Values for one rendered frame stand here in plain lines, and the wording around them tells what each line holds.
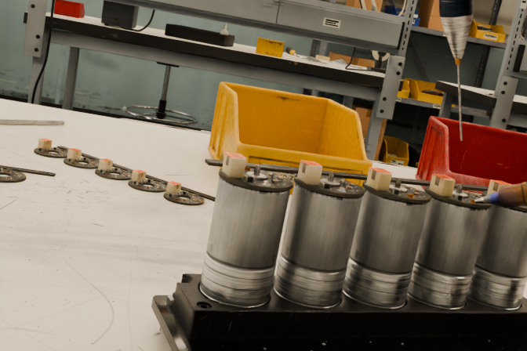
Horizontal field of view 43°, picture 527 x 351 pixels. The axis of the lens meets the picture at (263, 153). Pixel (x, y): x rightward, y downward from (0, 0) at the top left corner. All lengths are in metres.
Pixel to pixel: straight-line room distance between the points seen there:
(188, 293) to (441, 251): 0.10
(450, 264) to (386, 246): 0.03
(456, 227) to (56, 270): 0.16
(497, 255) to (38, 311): 0.17
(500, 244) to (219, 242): 0.11
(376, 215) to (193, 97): 4.39
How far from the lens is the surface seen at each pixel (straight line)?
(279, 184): 0.22
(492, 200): 0.26
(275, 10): 2.47
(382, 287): 0.25
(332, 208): 0.23
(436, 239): 0.26
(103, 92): 4.68
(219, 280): 0.23
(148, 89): 4.64
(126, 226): 0.35
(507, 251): 0.28
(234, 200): 0.22
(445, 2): 0.24
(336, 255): 0.23
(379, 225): 0.24
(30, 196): 0.38
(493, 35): 4.45
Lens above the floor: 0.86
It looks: 11 degrees down
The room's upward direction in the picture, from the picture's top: 11 degrees clockwise
